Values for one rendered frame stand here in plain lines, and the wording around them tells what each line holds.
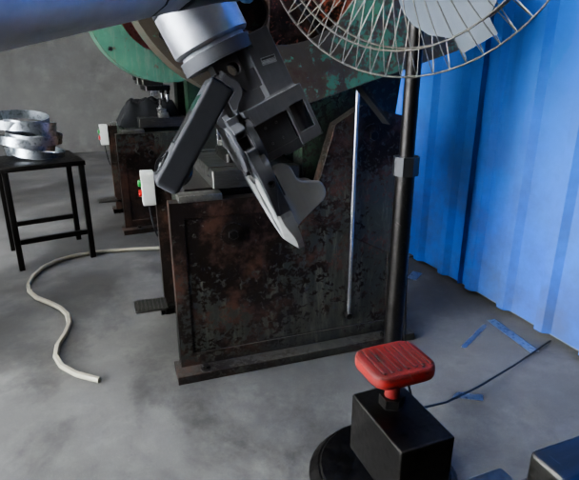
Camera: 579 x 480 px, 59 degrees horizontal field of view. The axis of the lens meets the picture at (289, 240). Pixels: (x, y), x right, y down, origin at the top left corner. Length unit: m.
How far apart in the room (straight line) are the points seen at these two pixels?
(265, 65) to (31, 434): 1.47
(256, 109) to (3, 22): 0.29
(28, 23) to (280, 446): 1.43
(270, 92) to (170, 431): 1.30
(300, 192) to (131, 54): 2.63
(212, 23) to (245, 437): 1.31
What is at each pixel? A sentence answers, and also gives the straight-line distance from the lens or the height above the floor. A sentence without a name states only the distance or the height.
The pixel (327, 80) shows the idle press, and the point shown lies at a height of 0.99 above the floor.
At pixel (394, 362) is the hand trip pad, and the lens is 0.53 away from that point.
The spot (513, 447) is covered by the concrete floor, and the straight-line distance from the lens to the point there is 1.70.
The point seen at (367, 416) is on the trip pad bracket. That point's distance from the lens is 0.56.
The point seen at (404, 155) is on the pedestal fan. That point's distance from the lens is 1.11.
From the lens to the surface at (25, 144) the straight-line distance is 2.96.
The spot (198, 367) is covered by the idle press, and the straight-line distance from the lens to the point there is 1.87.
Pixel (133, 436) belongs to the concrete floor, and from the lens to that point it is 1.67.
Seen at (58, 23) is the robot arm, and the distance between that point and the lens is 0.26.
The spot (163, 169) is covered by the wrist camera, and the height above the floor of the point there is 0.95.
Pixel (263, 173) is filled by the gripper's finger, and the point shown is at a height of 0.94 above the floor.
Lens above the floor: 1.04
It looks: 19 degrees down
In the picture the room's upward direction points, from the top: straight up
